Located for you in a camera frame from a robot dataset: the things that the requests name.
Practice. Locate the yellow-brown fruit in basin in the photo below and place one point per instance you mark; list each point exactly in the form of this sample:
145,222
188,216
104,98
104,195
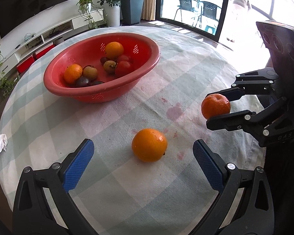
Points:
110,66

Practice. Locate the dark purple plum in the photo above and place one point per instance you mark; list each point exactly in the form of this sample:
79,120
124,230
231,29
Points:
82,82

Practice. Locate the small orange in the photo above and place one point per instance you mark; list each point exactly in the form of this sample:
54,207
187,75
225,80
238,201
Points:
114,49
72,73

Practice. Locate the red storage box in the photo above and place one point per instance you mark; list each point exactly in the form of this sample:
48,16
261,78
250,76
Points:
42,51
25,65

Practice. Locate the red plum fruit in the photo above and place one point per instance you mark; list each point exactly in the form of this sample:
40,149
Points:
123,68

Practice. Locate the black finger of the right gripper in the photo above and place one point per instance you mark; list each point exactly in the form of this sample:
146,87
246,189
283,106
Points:
251,122
260,82

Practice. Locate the large orange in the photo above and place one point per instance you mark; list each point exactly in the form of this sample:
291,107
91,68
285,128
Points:
149,145

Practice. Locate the dimpled mandarin orange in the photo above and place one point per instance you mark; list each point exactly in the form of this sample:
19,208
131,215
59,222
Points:
215,105

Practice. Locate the crumpled white tissue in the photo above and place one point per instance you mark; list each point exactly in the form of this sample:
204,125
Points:
3,142

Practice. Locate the black balcony chair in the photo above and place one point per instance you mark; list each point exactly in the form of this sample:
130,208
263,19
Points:
189,6
210,11

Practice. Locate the checkered tablecloth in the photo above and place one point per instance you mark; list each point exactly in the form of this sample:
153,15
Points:
118,193

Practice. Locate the black balcony chair left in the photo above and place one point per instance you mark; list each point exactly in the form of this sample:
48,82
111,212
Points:
189,6

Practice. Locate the yellowish small fruit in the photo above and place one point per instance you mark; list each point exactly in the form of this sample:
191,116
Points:
90,72

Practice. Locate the trailing ivy on console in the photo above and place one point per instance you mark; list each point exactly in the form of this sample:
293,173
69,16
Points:
92,14

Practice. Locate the tall plant blue pot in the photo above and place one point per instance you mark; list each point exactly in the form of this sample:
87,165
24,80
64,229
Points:
131,11

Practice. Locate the small red fruit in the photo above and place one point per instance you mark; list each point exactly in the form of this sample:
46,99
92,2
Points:
103,60

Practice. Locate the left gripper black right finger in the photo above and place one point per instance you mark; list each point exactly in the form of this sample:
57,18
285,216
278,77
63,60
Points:
243,204

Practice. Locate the dark plum at rim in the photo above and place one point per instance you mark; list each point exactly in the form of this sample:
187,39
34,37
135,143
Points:
96,83

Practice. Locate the red plastic basin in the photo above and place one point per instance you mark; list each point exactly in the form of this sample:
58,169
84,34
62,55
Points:
142,51

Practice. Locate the bushy plant white pot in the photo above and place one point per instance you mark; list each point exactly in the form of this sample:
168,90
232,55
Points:
112,12

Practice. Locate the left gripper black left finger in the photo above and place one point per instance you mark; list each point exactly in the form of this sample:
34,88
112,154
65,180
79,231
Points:
32,213

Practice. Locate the red storage box right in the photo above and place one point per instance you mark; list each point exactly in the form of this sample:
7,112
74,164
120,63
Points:
42,51

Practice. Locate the small grey pot under console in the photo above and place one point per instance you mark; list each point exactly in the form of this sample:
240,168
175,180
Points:
58,41

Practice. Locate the small orange front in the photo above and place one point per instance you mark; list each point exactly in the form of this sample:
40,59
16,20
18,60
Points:
114,49

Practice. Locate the red storage box left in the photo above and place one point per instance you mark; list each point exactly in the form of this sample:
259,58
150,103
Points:
25,65

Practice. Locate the white TV console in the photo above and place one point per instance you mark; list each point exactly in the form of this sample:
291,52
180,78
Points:
25,49

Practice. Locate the small red tomato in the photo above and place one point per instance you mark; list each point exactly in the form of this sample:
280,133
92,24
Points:
123,58

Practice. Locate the black balcony chair right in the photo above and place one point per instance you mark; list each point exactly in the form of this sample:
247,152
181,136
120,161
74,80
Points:
210,11

